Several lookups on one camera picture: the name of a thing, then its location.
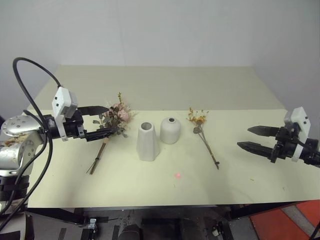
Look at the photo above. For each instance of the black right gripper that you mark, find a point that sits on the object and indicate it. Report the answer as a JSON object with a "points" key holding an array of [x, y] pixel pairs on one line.
{"points": [[285, 145]]}

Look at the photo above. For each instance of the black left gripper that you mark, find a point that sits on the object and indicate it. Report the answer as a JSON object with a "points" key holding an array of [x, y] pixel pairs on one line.
{"points": [[72, 126]]}

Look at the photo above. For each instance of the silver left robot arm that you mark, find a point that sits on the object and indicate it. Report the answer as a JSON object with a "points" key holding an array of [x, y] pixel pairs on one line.
{"points": [[21, 140]]}

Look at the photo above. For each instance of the tall faceted white vase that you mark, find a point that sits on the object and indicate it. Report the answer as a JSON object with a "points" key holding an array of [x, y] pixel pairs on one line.
{"points": [[148, 142]]}

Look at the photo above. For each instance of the short round white vase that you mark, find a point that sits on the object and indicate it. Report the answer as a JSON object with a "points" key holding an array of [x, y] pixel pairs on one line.
{"points": [[170, 130]]}

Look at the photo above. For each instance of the pink dried flower bouquet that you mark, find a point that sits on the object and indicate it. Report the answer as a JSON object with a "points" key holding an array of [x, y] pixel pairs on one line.
{"points": [[113, 120]]}

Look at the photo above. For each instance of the yellow dried flower sprig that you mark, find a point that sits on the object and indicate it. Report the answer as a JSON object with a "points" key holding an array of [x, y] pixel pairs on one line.
{"points": [[201, 130]]}

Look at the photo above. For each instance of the red floor mat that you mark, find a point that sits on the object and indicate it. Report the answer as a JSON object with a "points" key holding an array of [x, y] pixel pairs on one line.
{"points": [[287, 220]]}

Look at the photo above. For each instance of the dark rounded robot foot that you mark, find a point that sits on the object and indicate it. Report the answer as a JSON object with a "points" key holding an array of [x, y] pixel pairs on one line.
{"points": [[130, 232]]}

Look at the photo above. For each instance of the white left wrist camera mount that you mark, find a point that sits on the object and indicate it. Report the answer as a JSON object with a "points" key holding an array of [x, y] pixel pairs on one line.
{"points": [[63, 103]]}

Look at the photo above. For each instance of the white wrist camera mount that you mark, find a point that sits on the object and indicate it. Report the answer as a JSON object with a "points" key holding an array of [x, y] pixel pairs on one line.
{"points": [[63, 103], [298, 120]]}

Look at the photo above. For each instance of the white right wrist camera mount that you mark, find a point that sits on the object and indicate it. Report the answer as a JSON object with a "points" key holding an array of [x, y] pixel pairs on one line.
{"points": [[298, 120]]}

